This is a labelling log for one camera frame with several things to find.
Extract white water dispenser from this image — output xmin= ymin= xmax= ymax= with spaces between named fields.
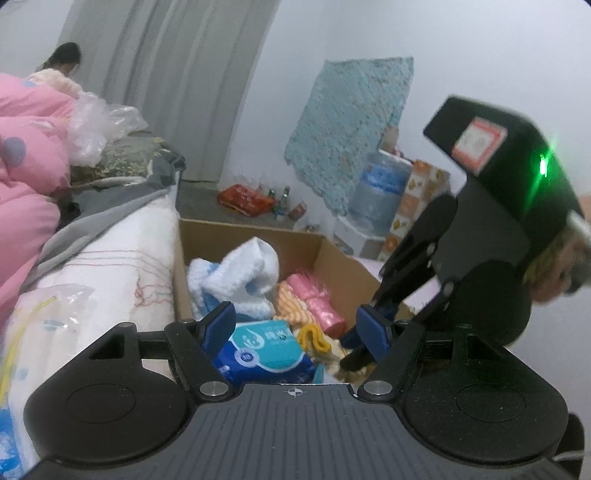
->
xmin=335 ymin=215 xmax=393 ymax=261

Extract grey curtain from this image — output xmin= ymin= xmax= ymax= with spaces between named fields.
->
xmin=60 ymin=0 xmax=282 ymax=183

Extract pink quilt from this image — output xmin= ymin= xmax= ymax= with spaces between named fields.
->
xmin=0 ymin=71 xmax=88 ymax=319

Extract clear plastic packet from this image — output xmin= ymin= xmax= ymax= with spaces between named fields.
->
xmin=0 ymin=284 xmax=95 ymax=480

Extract patterned orange white box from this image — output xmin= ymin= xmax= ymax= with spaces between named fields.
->
xmin=381 ymin=159 xmax=451 ymax=264

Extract white blue knit sock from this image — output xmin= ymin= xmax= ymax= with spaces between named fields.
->
xmin=187 ymin=237 xmax=281 ymax=321

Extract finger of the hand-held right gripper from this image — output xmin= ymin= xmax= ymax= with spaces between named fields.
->
xmin=339 ymin=286 xmax=455 ymax=374
xmin=375 ymin=193 xmax=459 ymax=324

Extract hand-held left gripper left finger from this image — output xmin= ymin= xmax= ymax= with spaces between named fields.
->
xmin=85 ymin=301 xmax=237 ymax=400

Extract red snack bag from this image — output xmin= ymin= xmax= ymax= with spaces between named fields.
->
xmin=217 ymin=184 xmax=275 ymax=217

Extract orange striped knit glove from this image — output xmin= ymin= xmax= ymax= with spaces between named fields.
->
xmin=272 ymin=281 xmax=319 ymax=328

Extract white blanket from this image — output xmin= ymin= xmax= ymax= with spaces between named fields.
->
xmin=14 ymin=194 xmax=181 ymax=384

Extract olive patterned blanket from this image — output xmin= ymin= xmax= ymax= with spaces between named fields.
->
xmin=69 ymin=136 xmax=171 ymax=185

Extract pink plastic bag roll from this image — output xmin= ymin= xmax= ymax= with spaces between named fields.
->
xmin=284 ymin=272 xmax=347 ymax=337

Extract clear plastic bag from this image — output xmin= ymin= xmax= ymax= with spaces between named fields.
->
xmin=68 ymin=91 xmax=149 ymax=167

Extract blue water jug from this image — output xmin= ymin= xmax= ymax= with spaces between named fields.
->
xmin=347 ymin=150 xmax=413 ymax=236

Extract blue wet wipes pack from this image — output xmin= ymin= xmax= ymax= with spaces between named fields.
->
xmin=215 ymin=344 xmax=324 ymax=385

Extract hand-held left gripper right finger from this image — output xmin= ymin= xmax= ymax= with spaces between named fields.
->
xmin=355 ymin=305 xmax=509 ymax=402

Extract person's right hand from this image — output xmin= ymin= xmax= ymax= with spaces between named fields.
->
xmin=524 ymin=217 xmax=591 ymax=303

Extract yellow cloth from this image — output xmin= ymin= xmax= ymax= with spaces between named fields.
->
xmin=295 ymin=323 xmax=345 ymax=363

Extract grey blanket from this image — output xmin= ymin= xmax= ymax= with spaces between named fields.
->
xmin=32 ymin=148 xmax=186 ymax=278

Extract brown cardboard box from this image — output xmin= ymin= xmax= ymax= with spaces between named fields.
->
xmin=173 ymin=218 xmax=416 ymax=384

